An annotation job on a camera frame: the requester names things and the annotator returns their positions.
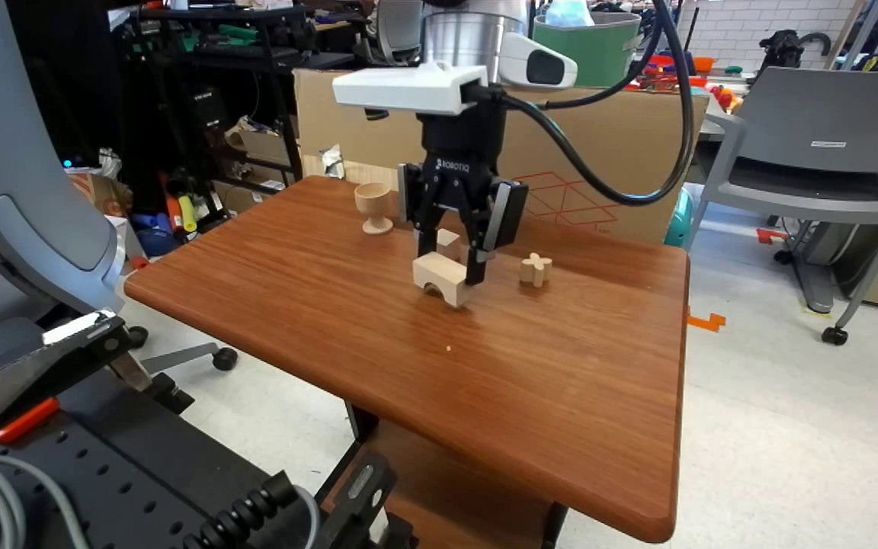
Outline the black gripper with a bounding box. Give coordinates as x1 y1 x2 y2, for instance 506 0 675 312
399 101 529 286

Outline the rectangular wooden arch block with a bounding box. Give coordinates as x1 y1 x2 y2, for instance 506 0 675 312
412 250 474 312

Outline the wooden goblet-shaped block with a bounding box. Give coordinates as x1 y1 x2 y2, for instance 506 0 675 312
351 180 397 239

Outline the wooden cross-shaped block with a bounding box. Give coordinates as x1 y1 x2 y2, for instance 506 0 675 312
514 250 553 294

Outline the large brown cardboard sheet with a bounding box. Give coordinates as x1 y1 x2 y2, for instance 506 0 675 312
288 63 713 253

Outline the green chair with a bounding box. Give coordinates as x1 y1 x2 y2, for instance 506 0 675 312
529 9 646 92

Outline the teal plastic bin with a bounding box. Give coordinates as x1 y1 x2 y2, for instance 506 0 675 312
661 180 699 253

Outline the black metal shelving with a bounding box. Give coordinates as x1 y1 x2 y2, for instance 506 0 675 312
99 0 305 224

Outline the chair base with black casters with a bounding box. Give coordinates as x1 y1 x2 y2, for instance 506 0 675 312
123 324 240 375

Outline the colourful toy pile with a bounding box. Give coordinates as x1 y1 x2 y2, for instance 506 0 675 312
646 50 746 115

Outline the black bag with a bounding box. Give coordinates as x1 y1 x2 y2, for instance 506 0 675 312
756 29 836 73

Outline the black ridged pole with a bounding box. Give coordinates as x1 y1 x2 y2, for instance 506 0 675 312
180 467 306 549

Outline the grey chair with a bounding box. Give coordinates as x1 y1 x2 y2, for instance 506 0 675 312
696 63 878 349

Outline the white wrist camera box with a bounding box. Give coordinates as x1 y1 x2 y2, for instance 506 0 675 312
328 61 489 120

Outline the black camera cable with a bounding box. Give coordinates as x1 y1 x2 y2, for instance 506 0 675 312
474 0 699 207

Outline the wooden table pedestal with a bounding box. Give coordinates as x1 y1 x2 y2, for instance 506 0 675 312
340 399 569 549

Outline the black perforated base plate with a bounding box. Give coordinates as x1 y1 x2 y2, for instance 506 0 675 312
0 369 315 549

